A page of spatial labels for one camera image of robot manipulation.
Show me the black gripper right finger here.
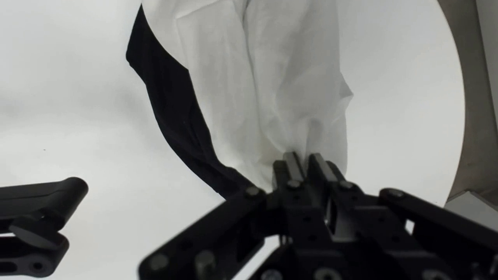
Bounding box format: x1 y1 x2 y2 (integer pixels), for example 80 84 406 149
308 152 498 280

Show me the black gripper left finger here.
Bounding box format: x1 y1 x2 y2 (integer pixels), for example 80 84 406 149
137 151 308 280

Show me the white and blue towel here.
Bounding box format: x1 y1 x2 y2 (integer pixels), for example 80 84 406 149
140 0 354 193

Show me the black stand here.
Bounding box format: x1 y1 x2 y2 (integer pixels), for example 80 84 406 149
0 176 90 278

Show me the black cloth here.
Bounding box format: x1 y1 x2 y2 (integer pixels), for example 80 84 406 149
124 4 270 202

